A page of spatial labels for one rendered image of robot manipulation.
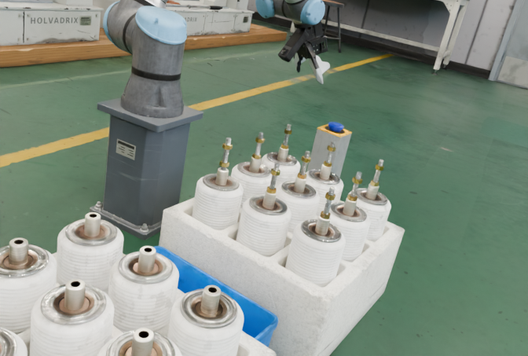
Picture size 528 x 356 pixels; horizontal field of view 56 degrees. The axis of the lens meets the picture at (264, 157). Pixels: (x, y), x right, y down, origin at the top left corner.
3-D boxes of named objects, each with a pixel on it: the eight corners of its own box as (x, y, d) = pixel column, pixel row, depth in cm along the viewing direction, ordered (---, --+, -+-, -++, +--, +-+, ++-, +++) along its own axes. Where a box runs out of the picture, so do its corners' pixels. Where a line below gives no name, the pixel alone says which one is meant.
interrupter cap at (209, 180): (194, 180, 102) (195, 177, 101) (221, 173, 107) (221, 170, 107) (220, 196, 97) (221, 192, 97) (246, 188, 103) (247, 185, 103)
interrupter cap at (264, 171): (276, 176, 111) (277, 174, 111) (250, 180, 107) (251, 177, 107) (257, 163, 117) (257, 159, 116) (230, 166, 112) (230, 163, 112)
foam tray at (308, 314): (152, 282, 108) (163, 209, 102) (254, 225, 140) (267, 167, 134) (306, 383, 90) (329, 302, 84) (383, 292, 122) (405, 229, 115)
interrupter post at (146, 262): (133, 269, 71) (135, 248, 70) (145, 262, 73) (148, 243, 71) (144, 277, 70) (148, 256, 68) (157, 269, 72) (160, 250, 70)
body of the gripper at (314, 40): (328, 53, 166) (324, 17, 160) (307, 61, 163) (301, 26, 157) (316, 48, 172) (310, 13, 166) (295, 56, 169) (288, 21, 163)
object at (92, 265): (40, 325, 81) (44, 229, 75) (89, 300, 89) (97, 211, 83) (78, 357, 77) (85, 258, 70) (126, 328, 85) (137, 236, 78)
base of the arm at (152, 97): (107, 103, 120) (110, 62, 116) (148, 95, 133) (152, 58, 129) (156, 122, 114) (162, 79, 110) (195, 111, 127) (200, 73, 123)
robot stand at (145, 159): (88, 213, 129) (96, 102, 119) (136, 192, 145) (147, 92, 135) (144, 240, 123) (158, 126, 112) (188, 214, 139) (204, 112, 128)
